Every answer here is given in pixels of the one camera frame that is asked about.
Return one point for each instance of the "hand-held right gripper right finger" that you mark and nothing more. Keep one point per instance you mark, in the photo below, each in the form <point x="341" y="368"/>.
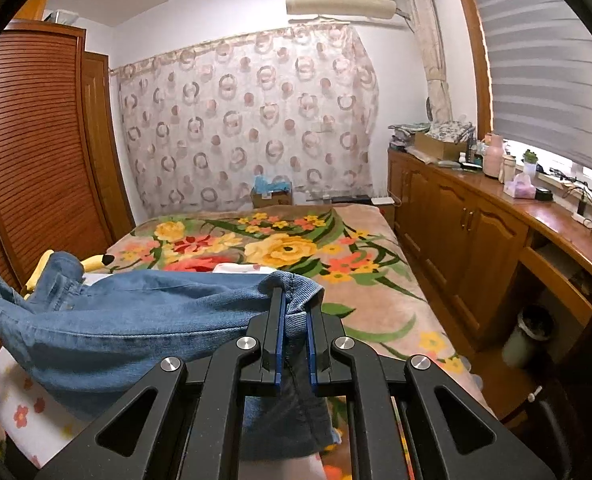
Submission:
<point x="312" y="350"/>

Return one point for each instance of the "pink bottle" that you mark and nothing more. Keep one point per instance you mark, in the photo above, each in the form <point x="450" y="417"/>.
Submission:
<point x="493" y="157"/>

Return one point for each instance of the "grey striped window blind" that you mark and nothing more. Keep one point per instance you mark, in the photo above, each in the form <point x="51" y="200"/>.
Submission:
<point x="540" y="60"/>

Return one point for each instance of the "flat white box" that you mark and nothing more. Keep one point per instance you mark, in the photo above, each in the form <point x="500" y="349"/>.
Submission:
<point x="383" y="201"/>

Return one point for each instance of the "white trash bin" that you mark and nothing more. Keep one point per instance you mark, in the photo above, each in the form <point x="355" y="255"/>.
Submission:
<point x="525" y="340"/>

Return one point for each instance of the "stack of folded cloths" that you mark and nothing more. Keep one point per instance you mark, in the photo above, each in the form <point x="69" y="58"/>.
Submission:
<point x="405" y="132"/>

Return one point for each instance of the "yellow plush toy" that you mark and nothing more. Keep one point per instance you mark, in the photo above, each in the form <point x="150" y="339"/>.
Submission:
<point x="96" y="262"/>

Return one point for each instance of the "white power strip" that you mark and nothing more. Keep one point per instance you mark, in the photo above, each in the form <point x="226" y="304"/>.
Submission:
<point x="584" y="220"/>

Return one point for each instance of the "small black box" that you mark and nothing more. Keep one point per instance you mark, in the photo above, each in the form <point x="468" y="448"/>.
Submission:
<point x="543" y="194"/>

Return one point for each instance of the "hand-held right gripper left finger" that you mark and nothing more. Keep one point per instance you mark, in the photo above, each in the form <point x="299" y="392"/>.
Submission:
<point x="277" y="350"/>

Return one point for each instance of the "floral fleece blanket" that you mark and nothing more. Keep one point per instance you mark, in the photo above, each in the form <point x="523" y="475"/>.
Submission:
<point x="375" y="285"/>

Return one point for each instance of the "wooden window frame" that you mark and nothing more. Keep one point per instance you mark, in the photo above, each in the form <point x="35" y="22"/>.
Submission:
<point x="478" y="60"/>

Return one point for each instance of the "pink tissue pack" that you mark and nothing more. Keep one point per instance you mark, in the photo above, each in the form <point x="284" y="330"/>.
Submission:
<point x="520" y="187"/>

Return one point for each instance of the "wooden cabinet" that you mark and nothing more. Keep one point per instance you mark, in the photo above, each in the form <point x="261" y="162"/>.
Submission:
<point x="455" y="230"/>

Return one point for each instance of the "box on wardrobe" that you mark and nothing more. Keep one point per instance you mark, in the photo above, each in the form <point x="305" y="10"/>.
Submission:
<point x="61" y="17"/>

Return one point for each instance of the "small potted plant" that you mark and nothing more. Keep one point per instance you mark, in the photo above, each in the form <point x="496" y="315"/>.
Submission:
<point x="530" y="162"/>

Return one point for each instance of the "circle patterned sheer curtain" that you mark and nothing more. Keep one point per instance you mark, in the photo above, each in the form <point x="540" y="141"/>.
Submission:
<point x="251" y="120"/>

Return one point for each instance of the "white strawberry print sheet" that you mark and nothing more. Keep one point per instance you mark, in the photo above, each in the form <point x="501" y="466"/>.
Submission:
<point x="21" y="410"/>

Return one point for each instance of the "flat black box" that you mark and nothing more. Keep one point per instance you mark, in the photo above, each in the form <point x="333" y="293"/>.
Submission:
<point x="351" y="199"/>

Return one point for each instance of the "floral patterned cloth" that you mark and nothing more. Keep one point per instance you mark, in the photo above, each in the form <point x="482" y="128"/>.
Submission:
<point x="450" y="129"/>

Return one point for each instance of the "blue cloth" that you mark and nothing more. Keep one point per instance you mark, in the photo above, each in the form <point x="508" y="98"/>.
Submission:
<point x="268" y="183"/>

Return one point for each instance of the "open cardboard box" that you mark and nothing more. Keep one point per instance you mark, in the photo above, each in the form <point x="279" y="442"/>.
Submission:
<point x="438" y="147"/>

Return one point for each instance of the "small cardboard box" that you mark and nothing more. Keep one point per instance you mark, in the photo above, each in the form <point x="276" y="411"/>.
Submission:
<point x="271" y="199"/>

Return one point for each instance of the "wooden louvred wardrobe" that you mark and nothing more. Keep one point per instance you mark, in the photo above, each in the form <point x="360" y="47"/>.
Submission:
<point x="41" y="135"/>

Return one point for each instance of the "white jar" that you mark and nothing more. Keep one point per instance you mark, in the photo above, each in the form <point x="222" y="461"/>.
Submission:
<point x="507" y="169"/>

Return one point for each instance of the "blue denim pants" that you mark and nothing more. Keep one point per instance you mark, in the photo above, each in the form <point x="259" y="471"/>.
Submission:
<point x="126" y="320"/>

